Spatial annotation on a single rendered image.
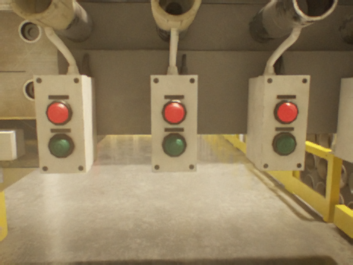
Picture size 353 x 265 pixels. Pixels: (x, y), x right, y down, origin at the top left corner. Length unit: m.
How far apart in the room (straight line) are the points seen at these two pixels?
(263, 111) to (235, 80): 0.10
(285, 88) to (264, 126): 0.07
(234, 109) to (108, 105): 0.23
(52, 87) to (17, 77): 0.16
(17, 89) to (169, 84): 0.31
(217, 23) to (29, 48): 0.35
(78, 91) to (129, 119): 0.12
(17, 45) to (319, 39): 0.56
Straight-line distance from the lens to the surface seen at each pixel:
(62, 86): 0.47
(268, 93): 0.48
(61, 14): 0.43
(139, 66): 0.54
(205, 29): 0.58
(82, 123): 0.47
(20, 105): 0.63
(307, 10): 0.51
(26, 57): 0.63
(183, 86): 0.45
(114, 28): 0.58
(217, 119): 0.55
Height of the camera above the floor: 0.75
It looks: 9 degrees down
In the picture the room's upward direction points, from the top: straight up
